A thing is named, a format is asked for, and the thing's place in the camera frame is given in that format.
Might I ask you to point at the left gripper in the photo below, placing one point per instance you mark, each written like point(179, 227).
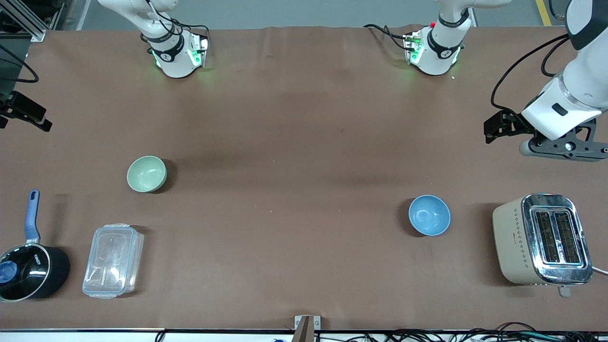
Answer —
point(514, 123)

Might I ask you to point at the blue ceramic bowl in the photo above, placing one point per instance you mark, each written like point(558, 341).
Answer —
point(429, 215)

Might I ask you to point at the green ceramic bowl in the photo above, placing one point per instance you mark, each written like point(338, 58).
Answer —
point(147, 174)

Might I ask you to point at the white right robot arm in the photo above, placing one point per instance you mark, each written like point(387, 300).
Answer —
point(173, 57)

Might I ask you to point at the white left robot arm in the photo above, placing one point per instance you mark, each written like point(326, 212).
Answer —
point(589, 71)

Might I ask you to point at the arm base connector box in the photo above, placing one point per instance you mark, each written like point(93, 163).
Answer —
point(412, 47)
point(198, 50)

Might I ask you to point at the beige chrome two-slot toaster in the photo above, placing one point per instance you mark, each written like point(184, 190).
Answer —
point(541, 240)

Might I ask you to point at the clear plastic lidded container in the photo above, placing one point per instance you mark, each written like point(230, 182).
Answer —
point(113, 261)

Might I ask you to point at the brown table cloth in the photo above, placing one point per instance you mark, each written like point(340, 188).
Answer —
point(304, 142)

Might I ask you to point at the aluminium frame profile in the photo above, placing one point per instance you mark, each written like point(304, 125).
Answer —
point(28, 19)

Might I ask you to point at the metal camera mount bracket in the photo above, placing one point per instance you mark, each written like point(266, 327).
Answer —
point(307, 327)

